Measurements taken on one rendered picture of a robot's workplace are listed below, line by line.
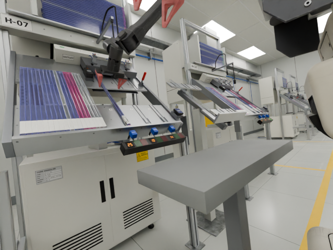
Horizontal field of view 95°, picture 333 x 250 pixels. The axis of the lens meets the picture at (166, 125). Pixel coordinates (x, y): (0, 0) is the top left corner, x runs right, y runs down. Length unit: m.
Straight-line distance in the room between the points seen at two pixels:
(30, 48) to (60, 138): 0.86
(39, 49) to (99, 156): 0.81
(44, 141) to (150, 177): 0.36
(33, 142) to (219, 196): 0.53
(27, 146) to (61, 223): 0.50
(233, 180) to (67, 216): 0.82
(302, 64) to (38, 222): 8.32
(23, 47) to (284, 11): 1.30
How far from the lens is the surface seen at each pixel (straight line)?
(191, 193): 0.31
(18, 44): 1.37
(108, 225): 1.08
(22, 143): 0.60
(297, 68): 8.26
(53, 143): 0.61
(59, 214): 0.98
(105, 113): 0.74
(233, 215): 0.64
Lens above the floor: 0.72
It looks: level
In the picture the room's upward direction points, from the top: 6 degrees counter-clockwise
